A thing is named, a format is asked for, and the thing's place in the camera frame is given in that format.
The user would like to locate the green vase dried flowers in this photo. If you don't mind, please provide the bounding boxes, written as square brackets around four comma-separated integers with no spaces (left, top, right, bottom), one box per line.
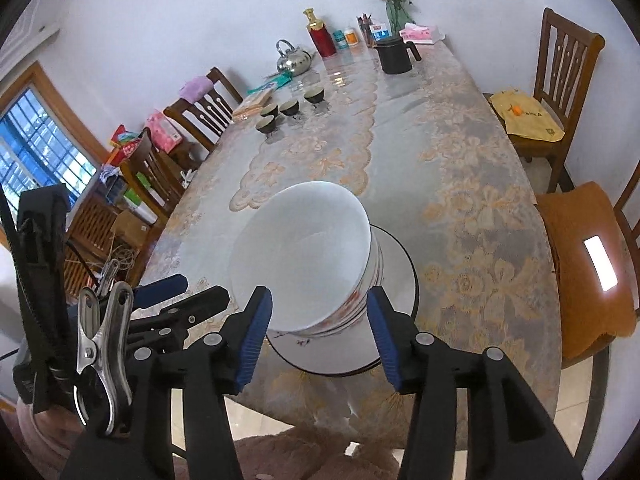
[336,0,426,37]

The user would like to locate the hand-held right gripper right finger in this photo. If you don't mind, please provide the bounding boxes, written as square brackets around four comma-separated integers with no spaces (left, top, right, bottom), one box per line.
[366,287,583,480]

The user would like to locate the pink tissue pack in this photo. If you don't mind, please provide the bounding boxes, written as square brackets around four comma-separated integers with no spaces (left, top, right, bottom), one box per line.
[400,23,446,45]

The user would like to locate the pen holder with pencils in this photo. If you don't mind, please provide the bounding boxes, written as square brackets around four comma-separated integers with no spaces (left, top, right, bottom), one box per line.
[356,10,374,49]

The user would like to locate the chopsticks pack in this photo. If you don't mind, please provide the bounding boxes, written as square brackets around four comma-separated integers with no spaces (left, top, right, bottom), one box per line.
[231,86,277,121]

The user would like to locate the stainless steel kettle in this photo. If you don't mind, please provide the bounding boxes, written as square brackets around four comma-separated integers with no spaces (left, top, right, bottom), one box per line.
[276,40,314,77]

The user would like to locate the red snack bag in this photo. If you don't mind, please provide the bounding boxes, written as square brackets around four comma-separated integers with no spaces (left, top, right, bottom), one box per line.
[109,125,144,167]

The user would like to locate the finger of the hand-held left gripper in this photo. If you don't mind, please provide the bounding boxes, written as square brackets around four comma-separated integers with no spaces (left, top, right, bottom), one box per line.
[131,274,189,311]
[127,285,232,356]

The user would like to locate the black pitcher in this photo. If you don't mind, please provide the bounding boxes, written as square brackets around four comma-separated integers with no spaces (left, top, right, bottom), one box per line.
[374,36,422,75]

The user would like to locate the peach lace table runner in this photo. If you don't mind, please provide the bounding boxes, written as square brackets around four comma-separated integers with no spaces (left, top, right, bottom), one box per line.
[228,57,379,214]

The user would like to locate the green white box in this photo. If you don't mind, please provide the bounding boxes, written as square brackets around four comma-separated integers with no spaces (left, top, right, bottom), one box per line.
[125,187,159,224]

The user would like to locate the plum branch painted plate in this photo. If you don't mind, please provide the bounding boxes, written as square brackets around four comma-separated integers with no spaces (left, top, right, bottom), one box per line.
[265,225,419,377]

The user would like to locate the pink package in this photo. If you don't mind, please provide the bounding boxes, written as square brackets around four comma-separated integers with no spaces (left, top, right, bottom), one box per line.
[146,111,182,152]

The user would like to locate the yellow bag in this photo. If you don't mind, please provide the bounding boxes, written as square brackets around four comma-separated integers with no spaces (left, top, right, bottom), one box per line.
[488,89,566,142]

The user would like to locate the rope bundle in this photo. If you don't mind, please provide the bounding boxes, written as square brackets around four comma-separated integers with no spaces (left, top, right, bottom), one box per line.
[92,246,139,282]

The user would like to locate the red bottle gold cap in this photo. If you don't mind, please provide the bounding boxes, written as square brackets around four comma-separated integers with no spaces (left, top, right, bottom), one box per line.
[302,7,337,58]

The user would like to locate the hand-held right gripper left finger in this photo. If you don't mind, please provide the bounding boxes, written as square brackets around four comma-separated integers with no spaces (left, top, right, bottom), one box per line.
[60,286,274,480]

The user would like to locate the window with wooden frame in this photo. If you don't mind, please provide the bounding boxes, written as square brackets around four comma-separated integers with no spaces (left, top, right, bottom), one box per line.
[0,62,102,203]

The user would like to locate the large metal spring clip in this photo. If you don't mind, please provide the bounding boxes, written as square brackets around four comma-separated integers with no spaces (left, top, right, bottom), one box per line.
[75,281,135,437]

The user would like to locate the small metal spring clip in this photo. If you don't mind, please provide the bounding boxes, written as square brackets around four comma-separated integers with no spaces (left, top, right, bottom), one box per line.
[95,259,122,297]

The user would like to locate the wooden chair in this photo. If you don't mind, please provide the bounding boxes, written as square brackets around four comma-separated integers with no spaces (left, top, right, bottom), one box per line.
[482,7,606,194]
[120,130,189,222]
[535,160,640,371]
[164,66,245,154]

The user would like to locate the cardboard box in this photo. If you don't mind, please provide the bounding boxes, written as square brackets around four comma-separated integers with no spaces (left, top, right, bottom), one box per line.
[111,209,152,247]

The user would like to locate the purple towel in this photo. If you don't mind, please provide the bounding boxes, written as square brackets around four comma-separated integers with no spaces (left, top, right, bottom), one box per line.
[180,76,214,104]

